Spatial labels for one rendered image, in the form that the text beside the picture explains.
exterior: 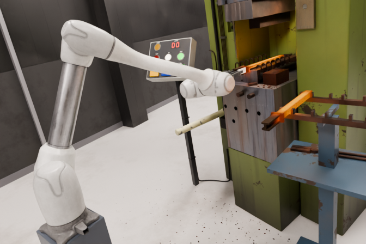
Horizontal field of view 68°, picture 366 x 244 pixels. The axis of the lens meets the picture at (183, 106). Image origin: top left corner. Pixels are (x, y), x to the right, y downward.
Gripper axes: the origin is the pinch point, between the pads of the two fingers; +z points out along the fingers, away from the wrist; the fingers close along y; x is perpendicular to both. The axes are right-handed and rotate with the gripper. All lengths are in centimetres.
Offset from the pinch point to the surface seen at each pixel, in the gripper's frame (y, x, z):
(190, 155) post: -56, -71, -5
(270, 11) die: 7.6, 28.9, 20.8
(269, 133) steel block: 18.1, -34.0, -0.9
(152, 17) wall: -277, 41, 119
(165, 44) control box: -61, 18, -7
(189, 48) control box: -41.4, 13.7, -1.1
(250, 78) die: 2.9, -5.2, 5.2
